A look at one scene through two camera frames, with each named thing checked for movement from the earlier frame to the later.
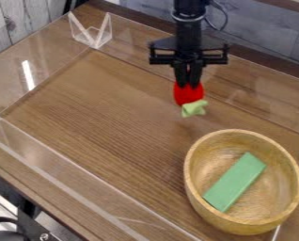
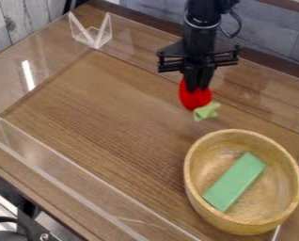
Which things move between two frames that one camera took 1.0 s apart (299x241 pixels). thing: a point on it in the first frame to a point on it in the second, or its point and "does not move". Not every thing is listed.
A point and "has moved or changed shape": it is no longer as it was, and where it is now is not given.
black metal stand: x=29 y=228 does not move
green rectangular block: x=233 y=182 does not move
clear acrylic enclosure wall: x=147 y=132 does not move
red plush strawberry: x=191 y=99 has moved or changed shape
